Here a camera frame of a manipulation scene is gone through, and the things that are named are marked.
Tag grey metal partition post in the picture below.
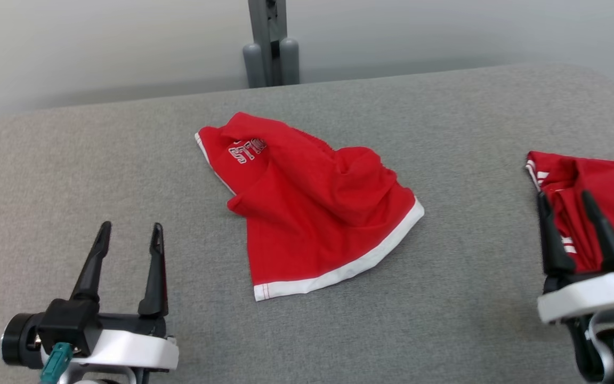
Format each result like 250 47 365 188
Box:
242 0 301 89

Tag black cable with teal connector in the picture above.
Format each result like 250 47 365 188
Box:
39 342 74 384

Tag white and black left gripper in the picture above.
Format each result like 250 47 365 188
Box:
1 221 180 384

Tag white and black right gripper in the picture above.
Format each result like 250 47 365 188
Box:
537 190 614 326

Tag red shorts with white hem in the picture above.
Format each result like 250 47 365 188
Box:
195 111 425 302

